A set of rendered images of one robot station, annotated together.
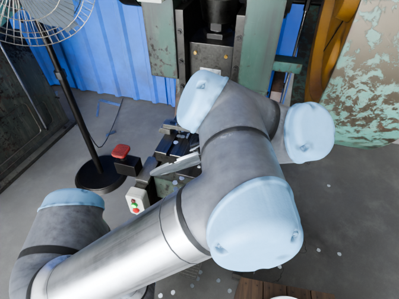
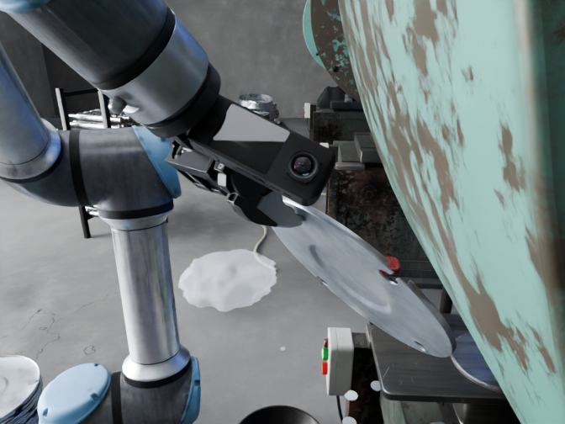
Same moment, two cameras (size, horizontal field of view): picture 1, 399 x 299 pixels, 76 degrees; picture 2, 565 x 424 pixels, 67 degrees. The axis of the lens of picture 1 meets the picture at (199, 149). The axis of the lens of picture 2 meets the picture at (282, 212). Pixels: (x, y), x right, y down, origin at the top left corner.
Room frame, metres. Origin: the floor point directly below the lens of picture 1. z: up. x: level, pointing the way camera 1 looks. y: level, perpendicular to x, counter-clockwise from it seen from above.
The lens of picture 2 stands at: (0.33, -0.43, 1.22)
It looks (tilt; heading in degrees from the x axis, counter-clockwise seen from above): 22 degrees down; 76
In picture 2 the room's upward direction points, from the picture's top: straight up
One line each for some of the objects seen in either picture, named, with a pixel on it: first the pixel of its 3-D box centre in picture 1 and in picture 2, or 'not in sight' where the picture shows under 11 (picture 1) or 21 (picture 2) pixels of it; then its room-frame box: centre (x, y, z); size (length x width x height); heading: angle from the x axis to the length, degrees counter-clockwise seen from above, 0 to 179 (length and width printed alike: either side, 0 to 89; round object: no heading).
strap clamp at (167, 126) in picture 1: (177, 123); not in sight; (0.91, 0.10, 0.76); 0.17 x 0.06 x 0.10; 74
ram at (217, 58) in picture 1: (212, 76); not in sight; (0.83, -0.05, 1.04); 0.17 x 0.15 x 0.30; 164
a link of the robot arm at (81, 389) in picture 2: not in sight; (83, 411); (0.12, 0.19, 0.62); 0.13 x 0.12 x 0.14; 4
